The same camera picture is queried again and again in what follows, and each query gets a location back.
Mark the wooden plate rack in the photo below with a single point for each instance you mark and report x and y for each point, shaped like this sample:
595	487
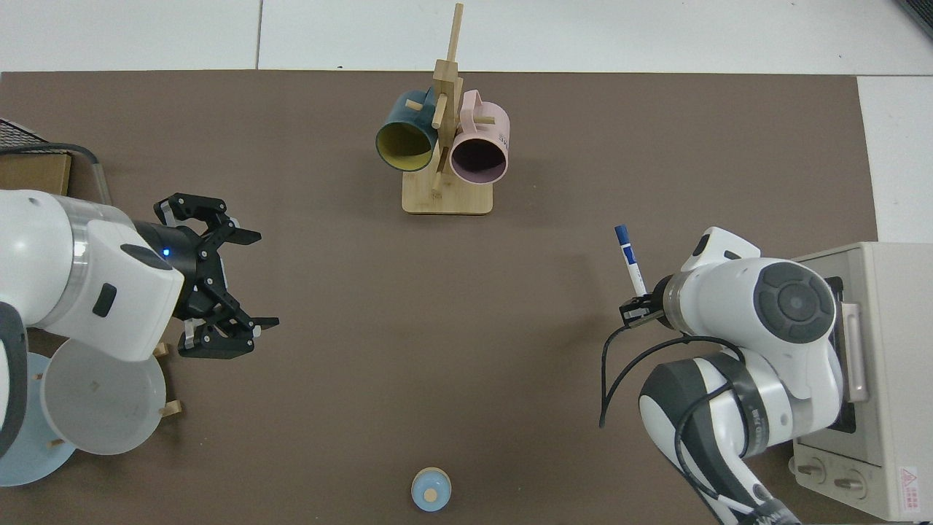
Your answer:
171	408

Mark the wooden cup stand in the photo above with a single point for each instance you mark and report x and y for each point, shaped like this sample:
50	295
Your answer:
448	200

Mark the dark teal cup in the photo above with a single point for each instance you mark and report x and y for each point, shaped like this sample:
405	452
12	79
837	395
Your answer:
404	146

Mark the grey plate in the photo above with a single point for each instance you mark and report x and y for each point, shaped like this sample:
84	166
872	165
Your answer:
102	408

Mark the light blue plate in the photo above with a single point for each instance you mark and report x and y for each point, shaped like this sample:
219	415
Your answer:
36	463

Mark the dark grey panel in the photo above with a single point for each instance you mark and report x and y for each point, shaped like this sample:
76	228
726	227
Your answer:
922	11

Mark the pink cup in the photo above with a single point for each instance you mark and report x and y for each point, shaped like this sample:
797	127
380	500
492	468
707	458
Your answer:
477	160

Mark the small blue round thing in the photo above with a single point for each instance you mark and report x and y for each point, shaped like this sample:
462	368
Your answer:
423	485

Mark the brown table cloth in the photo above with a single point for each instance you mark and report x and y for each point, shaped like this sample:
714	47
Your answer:
364	292

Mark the blue and white marker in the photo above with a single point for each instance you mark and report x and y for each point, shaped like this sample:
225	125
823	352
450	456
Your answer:
629	255

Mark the pale toaster oven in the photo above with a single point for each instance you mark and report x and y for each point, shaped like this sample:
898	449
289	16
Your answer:
896	328

